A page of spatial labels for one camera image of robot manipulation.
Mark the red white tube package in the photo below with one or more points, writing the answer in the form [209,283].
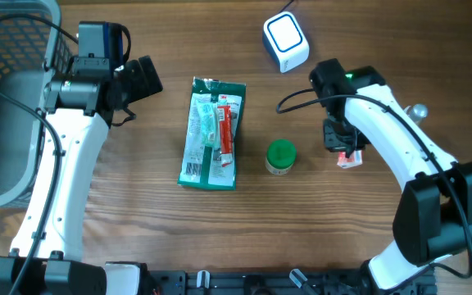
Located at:
[226,137]

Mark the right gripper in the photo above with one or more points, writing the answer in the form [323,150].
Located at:
[333,142]

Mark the yellow oil bottle silver cap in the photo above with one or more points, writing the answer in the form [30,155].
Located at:
[417,113]

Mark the green 3M gloves package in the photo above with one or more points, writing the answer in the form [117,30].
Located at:
[201,166]

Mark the white barcode scanner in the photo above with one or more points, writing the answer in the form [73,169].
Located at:
[285,41]

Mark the Knorr jar green lid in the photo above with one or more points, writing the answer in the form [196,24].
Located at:
[280,157]

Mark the teal toothbrush package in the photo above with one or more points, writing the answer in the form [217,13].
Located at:
[209,120]

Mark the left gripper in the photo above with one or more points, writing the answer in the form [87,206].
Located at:
[142,88]

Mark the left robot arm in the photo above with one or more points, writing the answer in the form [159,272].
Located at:
[79,104]

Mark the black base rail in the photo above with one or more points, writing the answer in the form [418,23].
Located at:
[340,282]

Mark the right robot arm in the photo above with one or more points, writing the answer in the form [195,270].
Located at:
[433,220]

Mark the pink Kleenex tissue pack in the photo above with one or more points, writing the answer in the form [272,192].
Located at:
[355,159]

